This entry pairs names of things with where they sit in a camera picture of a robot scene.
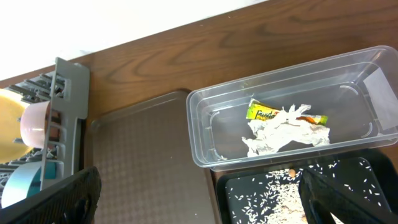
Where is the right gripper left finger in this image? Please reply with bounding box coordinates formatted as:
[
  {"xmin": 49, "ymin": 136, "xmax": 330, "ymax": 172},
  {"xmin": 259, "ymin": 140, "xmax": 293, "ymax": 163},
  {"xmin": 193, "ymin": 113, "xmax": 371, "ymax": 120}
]
[{"xmin": 1, "ymin": 167, "xmax": 101, "ymax": 224}]

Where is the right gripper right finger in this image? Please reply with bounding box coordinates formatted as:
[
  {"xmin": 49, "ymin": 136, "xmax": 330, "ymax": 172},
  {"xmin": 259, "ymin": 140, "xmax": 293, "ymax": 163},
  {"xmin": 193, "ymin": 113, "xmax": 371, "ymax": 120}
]
[{"xmin": 298, "ymin": 169, "xmax": 397, "ymax": 224}]

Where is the rice food waste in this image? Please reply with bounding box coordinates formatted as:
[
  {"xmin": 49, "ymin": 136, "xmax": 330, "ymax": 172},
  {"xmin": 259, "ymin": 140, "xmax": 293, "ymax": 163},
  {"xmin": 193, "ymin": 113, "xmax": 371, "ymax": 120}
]
[{"xmin": 224, "ymin": 157, "xmax": 389, "ymax": 224}]

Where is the light blue bowl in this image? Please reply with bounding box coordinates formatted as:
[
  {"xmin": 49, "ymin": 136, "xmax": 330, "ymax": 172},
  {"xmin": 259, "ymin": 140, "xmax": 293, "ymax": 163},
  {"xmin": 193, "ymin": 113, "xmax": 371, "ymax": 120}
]
[{"xmin": 1, "ymin": 160, "xmax": 63, "ymax": 208}]

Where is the white paper napkin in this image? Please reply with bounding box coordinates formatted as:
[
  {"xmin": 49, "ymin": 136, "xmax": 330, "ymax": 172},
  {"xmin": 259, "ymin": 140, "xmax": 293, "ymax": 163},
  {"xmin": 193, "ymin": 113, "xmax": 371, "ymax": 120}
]
[{"xmin": 242, "ymin": 104, "xmax": 330, "ymax": 157}]

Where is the yellow plate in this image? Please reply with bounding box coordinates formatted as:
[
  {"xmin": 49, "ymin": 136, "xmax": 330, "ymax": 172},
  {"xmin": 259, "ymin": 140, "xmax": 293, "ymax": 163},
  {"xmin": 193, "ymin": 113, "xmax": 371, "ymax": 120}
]
[{"xmin": 0, "ymin": 89, "xmax": 33, "ymax": 164}]

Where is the white pink bowl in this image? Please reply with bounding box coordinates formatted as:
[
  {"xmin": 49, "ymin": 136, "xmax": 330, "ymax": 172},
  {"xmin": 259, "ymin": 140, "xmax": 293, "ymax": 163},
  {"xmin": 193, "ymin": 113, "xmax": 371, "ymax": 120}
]
[{"xmin": 20, "ymin": 101, "xmax": 50, "ymax": 149}]

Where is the green orange snack wrapper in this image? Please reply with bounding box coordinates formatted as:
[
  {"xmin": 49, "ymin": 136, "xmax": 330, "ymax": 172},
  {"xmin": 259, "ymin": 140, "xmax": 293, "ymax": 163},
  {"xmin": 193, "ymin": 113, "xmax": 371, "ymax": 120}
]
[{"xmin": 246, "ymin": 98, "xmax": 328, "ymax": 125}]

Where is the black waste tray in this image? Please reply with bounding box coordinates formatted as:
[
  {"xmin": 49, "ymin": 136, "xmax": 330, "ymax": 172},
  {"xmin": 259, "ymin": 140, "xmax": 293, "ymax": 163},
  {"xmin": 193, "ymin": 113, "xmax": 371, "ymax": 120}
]
[{"xmin": 215, "ymin": 149, "xmax": 397, "ymax": 223}]

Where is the brown serving tray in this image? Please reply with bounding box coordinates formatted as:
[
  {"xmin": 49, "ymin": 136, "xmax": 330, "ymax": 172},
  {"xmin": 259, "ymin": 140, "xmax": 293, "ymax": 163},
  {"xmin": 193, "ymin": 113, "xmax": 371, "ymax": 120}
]
[{"xmin": 86, "ymin": 90, "xmax": 218, "ymax": 224}]

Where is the grey plastic dish rack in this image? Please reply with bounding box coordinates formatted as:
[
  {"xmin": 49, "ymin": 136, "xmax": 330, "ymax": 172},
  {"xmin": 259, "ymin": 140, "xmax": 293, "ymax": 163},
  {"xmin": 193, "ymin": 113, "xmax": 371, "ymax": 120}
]
[{"xmin": 1, "ymin": 58, "xmax": 90, "ymax": 197}]

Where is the clear plastic bin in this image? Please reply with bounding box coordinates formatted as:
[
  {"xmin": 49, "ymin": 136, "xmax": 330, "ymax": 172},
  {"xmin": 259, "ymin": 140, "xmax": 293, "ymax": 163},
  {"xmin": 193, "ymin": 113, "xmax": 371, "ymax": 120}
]
[{"xmin": 187, "ymin": 46, "xmax": 397, "ymax": 171}]

